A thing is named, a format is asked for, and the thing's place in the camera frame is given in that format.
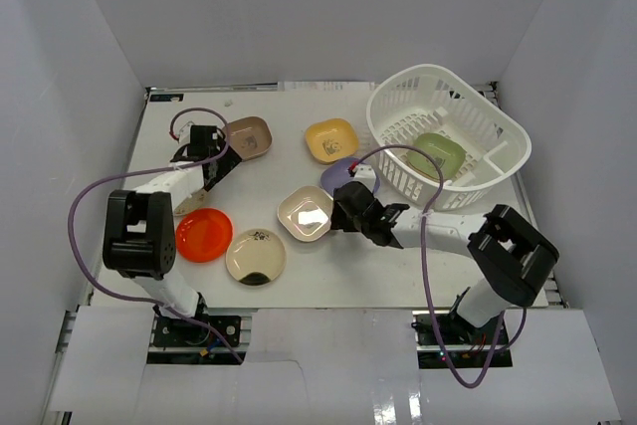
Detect brown square panda plate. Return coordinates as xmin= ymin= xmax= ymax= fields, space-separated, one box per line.
xmin=223 ymin=116 xmax=273 ymax=161

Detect cream square panda plate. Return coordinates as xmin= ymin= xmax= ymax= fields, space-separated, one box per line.
xmin=277 ymin=186 xmax=333 ymax=243

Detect green square panda plate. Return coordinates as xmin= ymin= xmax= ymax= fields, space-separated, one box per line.
xmin=406 ymin=132 xmax=466 ymax=180

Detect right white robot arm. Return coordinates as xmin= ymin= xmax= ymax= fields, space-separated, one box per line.
xmin=330 ymin=181 xmax=559 ymax=344

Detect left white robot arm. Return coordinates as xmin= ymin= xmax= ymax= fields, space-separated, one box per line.
xmin=103 ymin=125 xmax=242 ymax=344

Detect white plastic basket bin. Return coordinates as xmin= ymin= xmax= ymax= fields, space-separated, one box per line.
xmin=366 ymin=64 xmax=531 ymax=211

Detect cream round flower plate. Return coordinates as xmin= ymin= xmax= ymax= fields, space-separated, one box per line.
xmin=173 ymin=189 xmax=208 ymax=217

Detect purple square panda plate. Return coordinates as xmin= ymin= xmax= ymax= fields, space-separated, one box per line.
xmin=319 ymin=156 xmax=380 ymax=196

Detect orange round plate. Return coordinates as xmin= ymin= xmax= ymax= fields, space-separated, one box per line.
xmin=175 ymin=208 xmax=233 ymax=263

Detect yellow square plate far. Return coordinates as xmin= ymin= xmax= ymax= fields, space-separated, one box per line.
xmin=305 ymin=118 xmax=359 ymax=164

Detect cream round plate black mound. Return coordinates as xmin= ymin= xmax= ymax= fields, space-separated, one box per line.
xmin=225 ymin=228 xmax=287 ymax=287

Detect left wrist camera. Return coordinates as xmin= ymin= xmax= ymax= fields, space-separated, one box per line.
xmin=174 ymin=121 xmax=195 ymax=145

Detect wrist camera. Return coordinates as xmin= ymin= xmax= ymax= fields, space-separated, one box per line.
xmin=350 ymin=163 xmax=377 ymax=190
xmin=174 ymin=121 xmax=195 ymax=145

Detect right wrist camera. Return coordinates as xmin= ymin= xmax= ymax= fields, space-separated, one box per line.
xmin=350 ymin=163 xmax=377 ymax=190

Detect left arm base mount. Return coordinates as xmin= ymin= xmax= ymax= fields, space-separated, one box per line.
xmin=150 ymin=316 xmax=242 ymax=348

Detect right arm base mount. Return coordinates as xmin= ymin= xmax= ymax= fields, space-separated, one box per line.
xmin=411 ymin=312 xmax=513 ymax=371

